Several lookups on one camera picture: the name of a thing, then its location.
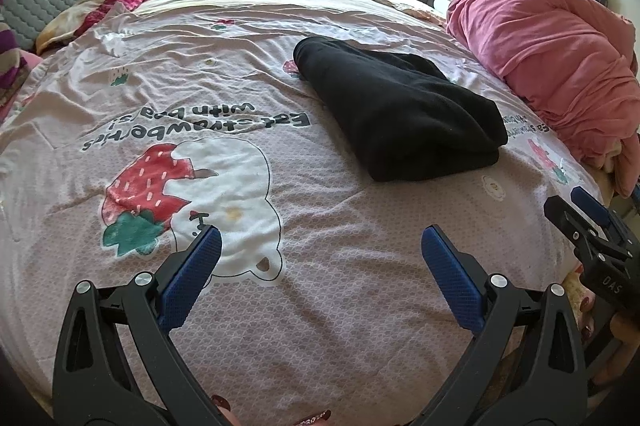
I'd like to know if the striped pillow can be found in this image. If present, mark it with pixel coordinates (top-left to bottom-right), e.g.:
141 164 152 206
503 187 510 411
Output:
0 23 31 107

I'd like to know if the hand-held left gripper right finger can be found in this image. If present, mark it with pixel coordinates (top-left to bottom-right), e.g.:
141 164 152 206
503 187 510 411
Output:
420 225 586 426

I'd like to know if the printed pink bed sheet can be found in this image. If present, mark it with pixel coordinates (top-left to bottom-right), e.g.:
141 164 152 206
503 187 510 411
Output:
0 0 611 426

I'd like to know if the pink duvet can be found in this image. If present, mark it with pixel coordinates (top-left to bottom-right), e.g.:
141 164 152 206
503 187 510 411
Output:
446 0 640 199

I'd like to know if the black sweater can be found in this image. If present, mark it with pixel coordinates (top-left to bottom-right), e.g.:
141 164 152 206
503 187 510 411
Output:
292 37 508 183

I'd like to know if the person's left hand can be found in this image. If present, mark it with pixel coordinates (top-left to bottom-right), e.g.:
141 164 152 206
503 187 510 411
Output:
210 393 332 426

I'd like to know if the person's right hand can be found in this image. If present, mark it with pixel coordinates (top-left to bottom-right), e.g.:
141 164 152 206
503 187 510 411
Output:
579 295 640 389

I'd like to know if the pink quilted blanket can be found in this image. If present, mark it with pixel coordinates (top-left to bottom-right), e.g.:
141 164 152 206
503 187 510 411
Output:
0 51 46 122

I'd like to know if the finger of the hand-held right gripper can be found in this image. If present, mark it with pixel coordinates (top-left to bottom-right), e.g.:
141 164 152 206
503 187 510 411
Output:
571 186 627 239
544 196 603 254

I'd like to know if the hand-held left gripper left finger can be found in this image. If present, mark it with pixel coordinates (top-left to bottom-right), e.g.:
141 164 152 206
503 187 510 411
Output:
52 225 223 426

